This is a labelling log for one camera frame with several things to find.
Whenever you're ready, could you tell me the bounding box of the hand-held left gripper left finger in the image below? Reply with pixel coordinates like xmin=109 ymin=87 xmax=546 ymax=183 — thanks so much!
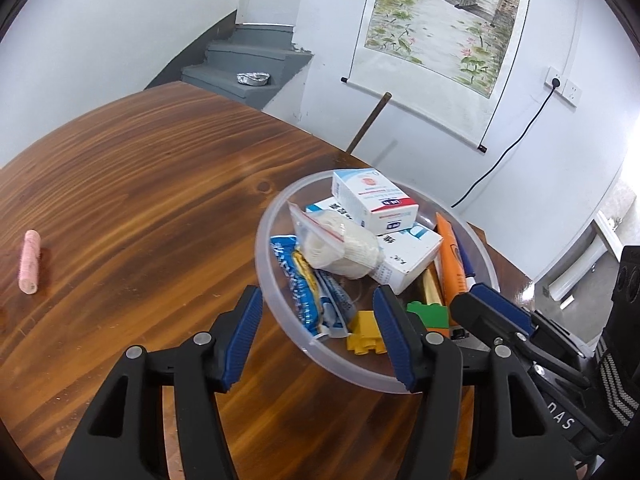
xmin=54 ymin=285 xmax=264 ymax=480

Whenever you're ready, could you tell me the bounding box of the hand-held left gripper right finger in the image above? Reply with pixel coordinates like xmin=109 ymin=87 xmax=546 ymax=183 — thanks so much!
xmin=372 ymin=284 xmax=573 ymax=480

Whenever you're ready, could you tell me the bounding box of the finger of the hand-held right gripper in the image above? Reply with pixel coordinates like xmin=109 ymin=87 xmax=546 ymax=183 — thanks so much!
xmin=449 ymin=282 xmax=593 ymax=388

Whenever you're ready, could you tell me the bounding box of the yellow toy brick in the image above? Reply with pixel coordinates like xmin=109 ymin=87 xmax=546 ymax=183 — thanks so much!
xmin=347 ymin=311 xmax=388 ymax=357

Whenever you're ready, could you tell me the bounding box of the green toy brick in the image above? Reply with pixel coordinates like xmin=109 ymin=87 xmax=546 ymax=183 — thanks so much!
xmin=406 ymin=301 xmax=452 ymax=332

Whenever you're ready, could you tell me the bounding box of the blue tube with white cap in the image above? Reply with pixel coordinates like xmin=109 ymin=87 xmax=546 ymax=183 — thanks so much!
xmin=451 ymin=244 xmax=477 ymax=288

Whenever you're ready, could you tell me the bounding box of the clear plastic bowl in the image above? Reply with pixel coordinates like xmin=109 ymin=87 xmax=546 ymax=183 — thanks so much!
xmin=255 ymin=167 xmax=501 ymax=395

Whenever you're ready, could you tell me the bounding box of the gold cosmetic tube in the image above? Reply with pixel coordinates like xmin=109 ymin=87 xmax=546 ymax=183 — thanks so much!
xmin=422 ymin=267 xmax=447 ymax=307

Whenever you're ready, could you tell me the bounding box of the orange cream tube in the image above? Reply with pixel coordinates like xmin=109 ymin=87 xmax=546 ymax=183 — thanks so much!
xmin=434 ymin=211 xmax=469 ymax=307

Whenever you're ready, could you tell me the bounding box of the blue snack packet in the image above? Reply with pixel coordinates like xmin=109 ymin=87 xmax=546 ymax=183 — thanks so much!
xmin=270 ymin=234 xmax=353 ymax=342

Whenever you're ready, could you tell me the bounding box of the long white barcode box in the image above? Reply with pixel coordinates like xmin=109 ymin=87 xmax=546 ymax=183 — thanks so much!
xmin=305 ymin=197 xmax=444 ymax=296

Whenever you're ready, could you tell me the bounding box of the bagged white bandage roll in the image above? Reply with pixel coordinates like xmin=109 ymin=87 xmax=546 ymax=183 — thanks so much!
xmin=288 ymin=201 xmax=387 ymax=281

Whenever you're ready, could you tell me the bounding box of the white box with red label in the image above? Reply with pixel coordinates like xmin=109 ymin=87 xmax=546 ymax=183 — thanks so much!
xmin=332 ymin=169 xmax=420 ymax=235

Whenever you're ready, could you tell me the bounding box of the pink hair roller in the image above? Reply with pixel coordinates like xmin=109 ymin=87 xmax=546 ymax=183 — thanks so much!
xmin=18 ymin=230 xmax=41 ymax=294

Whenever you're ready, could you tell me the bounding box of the wooden desktop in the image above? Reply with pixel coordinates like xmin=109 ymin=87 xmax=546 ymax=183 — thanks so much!
xmin=0 ymin=80 xmax=533 ymax=480

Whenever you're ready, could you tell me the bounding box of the brown wooden stick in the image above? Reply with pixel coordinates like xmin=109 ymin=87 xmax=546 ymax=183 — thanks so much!
xmin=346 ymin=92 xmax=392 ymax=155

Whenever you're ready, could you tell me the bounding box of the grey staircase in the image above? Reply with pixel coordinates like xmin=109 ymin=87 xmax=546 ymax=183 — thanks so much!
xmin=181 ymin=23 xmax=315 ymax=110

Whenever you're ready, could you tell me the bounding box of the landscape scroll painting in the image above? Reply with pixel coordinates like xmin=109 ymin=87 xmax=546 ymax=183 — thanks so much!
xmin=341 ymin=0 xmax=536 ymax=153

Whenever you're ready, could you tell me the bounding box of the black power cable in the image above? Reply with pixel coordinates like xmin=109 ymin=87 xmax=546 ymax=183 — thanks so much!
xmin=451 ymin=80 xmax=558 ymax=208

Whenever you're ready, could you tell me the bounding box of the white wall outlet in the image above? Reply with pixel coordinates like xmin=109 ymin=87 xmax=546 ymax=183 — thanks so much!
xmin=544 ymin=66 xmax=583 ymax=107

